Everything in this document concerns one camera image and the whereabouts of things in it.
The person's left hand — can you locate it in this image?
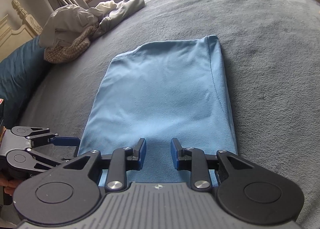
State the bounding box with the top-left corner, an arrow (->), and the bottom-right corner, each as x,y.
0,178 -> 24,196

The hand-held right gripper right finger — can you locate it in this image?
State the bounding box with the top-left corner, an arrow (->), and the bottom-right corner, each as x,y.
170,138 -> 255,191

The cream carved headboard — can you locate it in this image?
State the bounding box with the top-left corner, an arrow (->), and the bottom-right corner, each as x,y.
0,0 -> 43,62

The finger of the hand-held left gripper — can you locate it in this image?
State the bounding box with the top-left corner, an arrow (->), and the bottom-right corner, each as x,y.
26,149 -> 75,173
26,126 -> 81,149

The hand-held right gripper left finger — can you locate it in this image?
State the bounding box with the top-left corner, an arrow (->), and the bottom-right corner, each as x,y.
63,138 -> 147,192

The beige knit sweater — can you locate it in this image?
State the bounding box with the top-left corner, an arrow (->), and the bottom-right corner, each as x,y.
44,25 -> 97,64

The light blue t-shirt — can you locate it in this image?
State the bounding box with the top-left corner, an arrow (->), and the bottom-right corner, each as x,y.
77,35 -> 238,187

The light grey jacket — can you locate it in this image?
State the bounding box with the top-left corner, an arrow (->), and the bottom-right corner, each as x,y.
39,4 -> 100,49

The grey fleece blanket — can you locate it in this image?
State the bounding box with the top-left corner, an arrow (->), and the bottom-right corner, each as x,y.
0,0 -> 320,229

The white garment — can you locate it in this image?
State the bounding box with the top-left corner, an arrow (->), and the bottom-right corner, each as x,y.
94,0 -> 118,17

